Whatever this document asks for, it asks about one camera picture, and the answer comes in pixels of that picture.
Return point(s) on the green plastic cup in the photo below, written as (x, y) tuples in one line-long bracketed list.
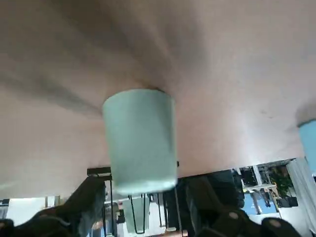
[(140, 138)]

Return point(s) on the blue plastic cup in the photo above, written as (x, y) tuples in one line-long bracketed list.
[(308, 143)]

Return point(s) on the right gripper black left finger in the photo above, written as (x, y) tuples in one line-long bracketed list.
[(61, 217)]

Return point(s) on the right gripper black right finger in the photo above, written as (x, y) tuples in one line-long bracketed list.
[(222, 217)]

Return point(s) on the translucent green cup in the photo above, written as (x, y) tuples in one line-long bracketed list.
[(138, 212)]

